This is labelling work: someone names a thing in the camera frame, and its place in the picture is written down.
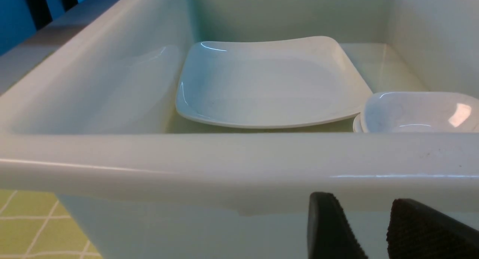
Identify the white square plate in tub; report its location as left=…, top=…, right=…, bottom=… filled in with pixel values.
left=175, top=36, right=373, bottom=129

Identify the white small bowl in tub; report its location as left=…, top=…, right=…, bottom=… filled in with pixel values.
left=360, top=91, right=479, bottom=133

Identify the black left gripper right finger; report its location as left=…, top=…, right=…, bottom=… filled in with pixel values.
left=387, top=199, right=479, bottom=259

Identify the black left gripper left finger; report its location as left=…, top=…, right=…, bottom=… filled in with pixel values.
left=307, top=192, right=368, bottom=259

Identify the green checkered tablecloth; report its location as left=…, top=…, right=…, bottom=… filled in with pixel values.
left=0, top=190, right=101, bottom=259

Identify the large white plastic tub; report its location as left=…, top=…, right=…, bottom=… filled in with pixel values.
left=1, top=0, right=478, bottom=259

